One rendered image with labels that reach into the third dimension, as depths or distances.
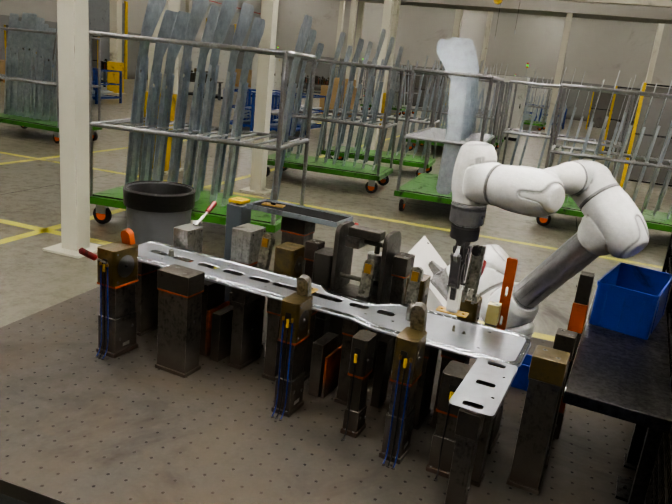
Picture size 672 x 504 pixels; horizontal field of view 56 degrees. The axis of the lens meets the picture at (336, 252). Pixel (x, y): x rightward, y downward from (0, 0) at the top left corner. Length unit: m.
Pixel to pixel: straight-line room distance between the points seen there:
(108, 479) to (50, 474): 0.13
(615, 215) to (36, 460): 1.68
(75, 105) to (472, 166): 4.19
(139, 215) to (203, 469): 3.13
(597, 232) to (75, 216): 4.36
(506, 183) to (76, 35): 4.31
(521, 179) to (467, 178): 0.15
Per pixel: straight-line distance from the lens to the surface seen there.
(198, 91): 6.35
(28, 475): 1.71
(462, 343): 1.75
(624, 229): 2.02
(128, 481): 1.65
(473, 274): 1.92
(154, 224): 4.59
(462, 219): 1.64
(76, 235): 5.61
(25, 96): 12.74
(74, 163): 5.49
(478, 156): 1.61
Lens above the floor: 1.67
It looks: 16 degrees down
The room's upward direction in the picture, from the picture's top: 6 degrees clockwise
